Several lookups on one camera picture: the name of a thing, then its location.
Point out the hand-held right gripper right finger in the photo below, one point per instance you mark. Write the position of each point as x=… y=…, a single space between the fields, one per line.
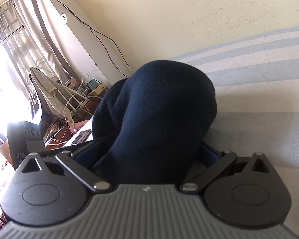
x=210 y=157

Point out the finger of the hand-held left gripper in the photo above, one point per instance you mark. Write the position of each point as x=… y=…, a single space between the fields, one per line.
x=64 y=149

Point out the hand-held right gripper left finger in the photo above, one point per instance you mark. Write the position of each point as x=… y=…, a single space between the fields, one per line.
x=84 y=154

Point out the dark navy fleece garment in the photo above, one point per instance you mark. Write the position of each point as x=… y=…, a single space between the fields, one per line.
x=159 y=109

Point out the white desk power strip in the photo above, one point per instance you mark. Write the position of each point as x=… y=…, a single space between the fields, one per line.
x=78 y=103

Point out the floral cloth cover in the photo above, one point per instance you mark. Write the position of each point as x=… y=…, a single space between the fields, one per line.
x=49 y=92

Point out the small wooden box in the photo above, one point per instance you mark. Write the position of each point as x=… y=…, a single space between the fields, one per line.
x=99 y=90

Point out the small dark box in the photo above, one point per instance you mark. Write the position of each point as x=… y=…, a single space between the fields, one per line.
x=92 y=84

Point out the striped bed sheet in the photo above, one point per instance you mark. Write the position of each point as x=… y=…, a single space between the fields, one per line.
x=259 y=79

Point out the beige curtain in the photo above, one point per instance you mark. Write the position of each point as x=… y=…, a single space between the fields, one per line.
x=39 y=29

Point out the metal window bars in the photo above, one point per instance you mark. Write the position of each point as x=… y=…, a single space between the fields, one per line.
x=7 y=27

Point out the white wall hook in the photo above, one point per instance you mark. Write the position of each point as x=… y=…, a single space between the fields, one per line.
x=63 y=18

